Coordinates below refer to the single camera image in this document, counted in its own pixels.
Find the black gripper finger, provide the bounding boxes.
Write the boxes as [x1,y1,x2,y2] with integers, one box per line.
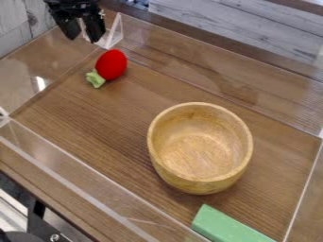
[52,11,81,40]
[81,13,105,43]

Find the clear acrylic tray wall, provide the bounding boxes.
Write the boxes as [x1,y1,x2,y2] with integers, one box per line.
[0,109,208,242]

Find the wooden bowl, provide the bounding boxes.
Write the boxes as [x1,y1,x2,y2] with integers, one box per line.
[146,102,253,195]

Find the clear acrylic corner bracket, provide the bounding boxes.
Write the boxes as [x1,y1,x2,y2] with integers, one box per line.
[94,13,124,50]

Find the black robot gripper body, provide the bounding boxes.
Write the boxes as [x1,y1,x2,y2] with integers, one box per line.
[42,0,104,19]

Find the red plush strawberry toy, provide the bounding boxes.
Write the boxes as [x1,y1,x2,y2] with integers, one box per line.
[85,49,126,89]

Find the green rectangular block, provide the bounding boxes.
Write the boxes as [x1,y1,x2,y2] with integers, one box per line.
[192,204,276,242]

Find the black table leg bracket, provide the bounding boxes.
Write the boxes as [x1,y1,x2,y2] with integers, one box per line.
[26,200,73,242]

